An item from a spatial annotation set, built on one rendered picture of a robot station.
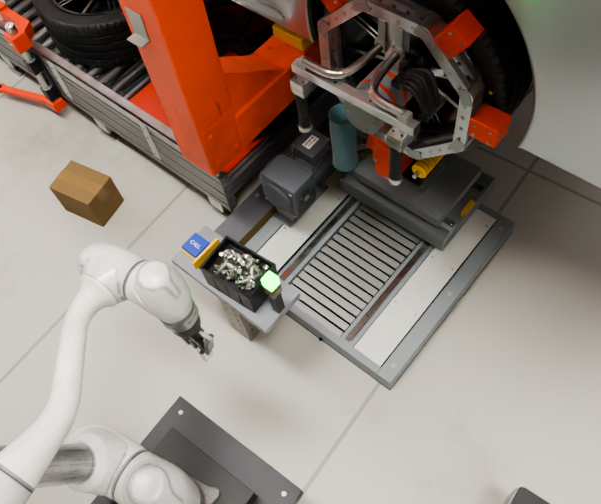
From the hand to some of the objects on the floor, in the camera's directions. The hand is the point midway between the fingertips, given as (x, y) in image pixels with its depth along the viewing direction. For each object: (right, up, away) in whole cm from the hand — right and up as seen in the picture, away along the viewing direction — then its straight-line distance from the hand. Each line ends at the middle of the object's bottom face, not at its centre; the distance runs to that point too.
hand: (204, 351), depth 172 cm
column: (+6, -2, +79) cm, 80 cm away
